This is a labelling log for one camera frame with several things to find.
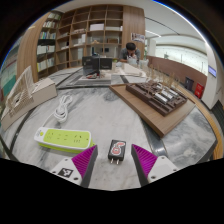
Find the wooden shelf unit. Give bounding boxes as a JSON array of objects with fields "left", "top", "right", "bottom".
[{"left": 16, "top": 3, "right": 147, "bottom": 79}]

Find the person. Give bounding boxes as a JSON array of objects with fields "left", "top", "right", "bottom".
[{"left": 118, "top": 41, "right": 142, "bottom": 65}]

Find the green and white power strip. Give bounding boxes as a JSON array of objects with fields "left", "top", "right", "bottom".
[{"left": 33, "top": 126, "right": 96, "bottom": 154}]

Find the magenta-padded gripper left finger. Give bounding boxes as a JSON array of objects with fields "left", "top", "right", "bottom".
[{"left": 49, "top": 144, "right": 99, "bottom": 188}]

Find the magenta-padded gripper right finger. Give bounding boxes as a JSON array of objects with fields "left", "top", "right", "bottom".
[{"left": 130, "top": 143, "right": 179, "bottom": 188}]

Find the black charger with red print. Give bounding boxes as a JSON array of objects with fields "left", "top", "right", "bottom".
[{"left": 107, "top": 139, "right": 127, "bottom": 165}]

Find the beige slatted architectural model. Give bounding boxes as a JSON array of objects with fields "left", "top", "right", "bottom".
[{"left": 0, "top": 65, "right": 58, "bottom": 132}]

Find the white coiled power cable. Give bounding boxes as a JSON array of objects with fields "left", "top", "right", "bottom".
[{"left": 43, "top": 94, "right": 74, "bottom": 129}]

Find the dark bin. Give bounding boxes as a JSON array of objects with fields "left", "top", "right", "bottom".
[{"left": 184, "top": 76, "right": 195, "bottom": 92}]

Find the white paper architectural model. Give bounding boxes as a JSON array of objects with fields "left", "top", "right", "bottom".
[{"left": 118, "top": 63, "right": 145, "bottom": 78}]

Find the brown architectural model on board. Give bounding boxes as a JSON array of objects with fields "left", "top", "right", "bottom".
[{"left": 109, "top": 71, "right": 197, "bottom": 138}]

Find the red bin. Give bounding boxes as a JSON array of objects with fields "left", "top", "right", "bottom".
[{"left": 194, "top": 82, "right": 205, "bottom": 99}]

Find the wall screen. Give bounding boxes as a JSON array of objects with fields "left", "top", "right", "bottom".
[{"left": 208, "top": 64, "right": 218, "bottom": 78}]

